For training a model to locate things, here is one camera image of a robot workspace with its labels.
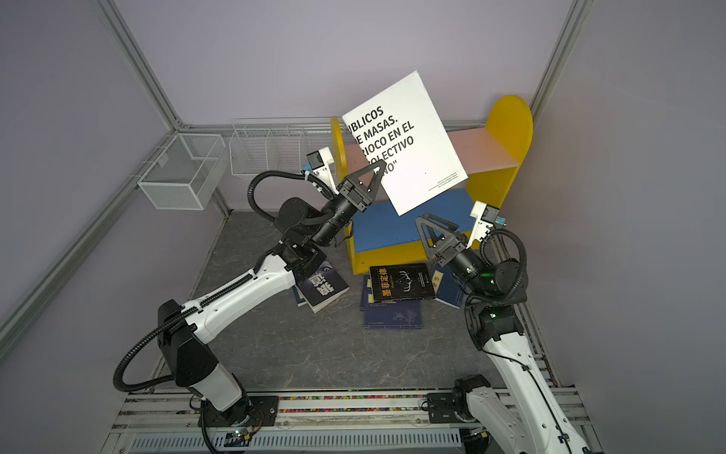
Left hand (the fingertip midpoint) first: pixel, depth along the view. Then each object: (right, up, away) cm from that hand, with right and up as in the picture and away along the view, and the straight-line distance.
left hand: (389, 169), depth 53 cm
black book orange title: (+6, -28, +43) cm, 52 cm away
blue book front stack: (+6, -38, +36) cm, 53 cm away
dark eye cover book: (-21, -30, +41) cm, 54 cm away
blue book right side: (+22, -31, +43) cm, 58 cm away
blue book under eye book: (-28, -34, +40) cm, 60 cm away
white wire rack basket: (-43, +19, +46) cm, 66 cm away
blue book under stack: (-5, -32, +41) cm, 52 cm away
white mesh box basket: (-72, +10, +48) cm, 87 cm away
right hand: (+6, -10, +2) cm, 12 cm away
